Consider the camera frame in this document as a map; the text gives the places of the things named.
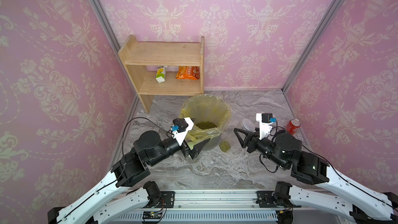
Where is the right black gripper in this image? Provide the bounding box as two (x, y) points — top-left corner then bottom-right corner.
(236, 125), (289, 172)

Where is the clear plastic jar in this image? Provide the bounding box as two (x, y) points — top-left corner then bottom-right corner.
(227, 131), (246, 148)

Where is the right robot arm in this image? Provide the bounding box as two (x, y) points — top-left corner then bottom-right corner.
(234, 128), (398, 224)

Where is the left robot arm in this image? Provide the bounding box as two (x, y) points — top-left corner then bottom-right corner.
(47, 131), (209, 224)

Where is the pile of green mung beans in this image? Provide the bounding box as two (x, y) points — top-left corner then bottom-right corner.
(195, 121), (217, 130)

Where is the jar with green lid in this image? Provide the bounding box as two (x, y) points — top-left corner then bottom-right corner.
(186, 142), (202, 164)

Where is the yellow plastic bin liner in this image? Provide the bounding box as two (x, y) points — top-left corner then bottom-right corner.
(179, 94), (233, 146)

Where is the mesh trash bin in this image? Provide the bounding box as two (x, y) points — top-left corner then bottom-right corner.
(183, 94), (231, 151)

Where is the red soda can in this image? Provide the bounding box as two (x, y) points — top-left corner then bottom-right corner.
(285, 118), (301, 135)

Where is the small electronics board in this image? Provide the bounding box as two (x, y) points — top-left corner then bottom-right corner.
(142, 211), (163, 222)

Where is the orange snack bag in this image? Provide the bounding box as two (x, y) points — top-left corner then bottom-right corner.
(176, 66), (200, 80)

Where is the green white carton box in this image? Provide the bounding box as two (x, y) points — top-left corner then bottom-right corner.
(155, 65), (168, 83)

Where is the wooden two-tier shelf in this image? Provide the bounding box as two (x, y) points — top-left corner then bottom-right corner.
(118, 35), (205, 113)

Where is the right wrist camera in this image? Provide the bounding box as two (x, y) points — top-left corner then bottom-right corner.
(256, 113), (276, 140)

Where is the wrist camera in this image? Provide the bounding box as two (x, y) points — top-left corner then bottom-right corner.
(256, 113), (276, 140)
(170, 117), (194, 146)

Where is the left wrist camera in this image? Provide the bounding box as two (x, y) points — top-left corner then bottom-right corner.
(170, 117), (194, 146)

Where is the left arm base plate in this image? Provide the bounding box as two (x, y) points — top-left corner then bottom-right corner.
(143, 191), (176, 209)

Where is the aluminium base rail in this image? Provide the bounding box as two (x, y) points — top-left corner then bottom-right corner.
(80, 188), (352, 224)

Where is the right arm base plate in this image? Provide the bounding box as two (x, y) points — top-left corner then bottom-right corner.
(256, 191), (301, 208)

